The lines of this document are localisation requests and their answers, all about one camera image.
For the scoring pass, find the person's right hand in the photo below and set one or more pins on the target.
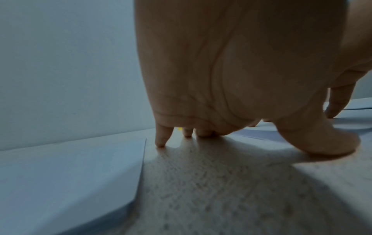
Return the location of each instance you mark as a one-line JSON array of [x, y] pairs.
[[349, 78]]

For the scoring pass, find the stack of white paper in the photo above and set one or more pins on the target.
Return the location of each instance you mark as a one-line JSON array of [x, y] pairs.
[[64, 183]]

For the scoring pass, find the person's left hand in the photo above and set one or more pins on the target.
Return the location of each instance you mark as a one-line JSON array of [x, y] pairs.
[[238, 64]]

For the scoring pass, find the glued white paper sheet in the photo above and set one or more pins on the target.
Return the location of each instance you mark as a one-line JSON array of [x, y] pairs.
[[261, 132]]

